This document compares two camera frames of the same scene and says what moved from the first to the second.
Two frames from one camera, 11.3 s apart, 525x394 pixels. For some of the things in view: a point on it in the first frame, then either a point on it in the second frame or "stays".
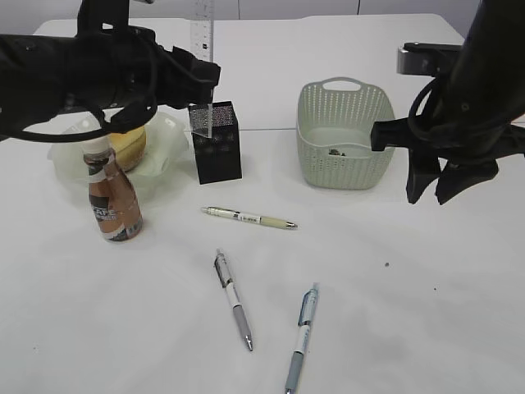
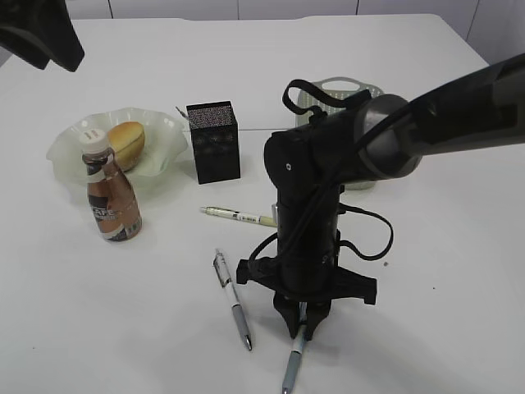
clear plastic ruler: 201,48 -> 181,112
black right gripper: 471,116 -> 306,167
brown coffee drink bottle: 114,201 stays
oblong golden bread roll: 130,148 stays
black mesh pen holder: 219,157 stays
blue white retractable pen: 307,314 stays
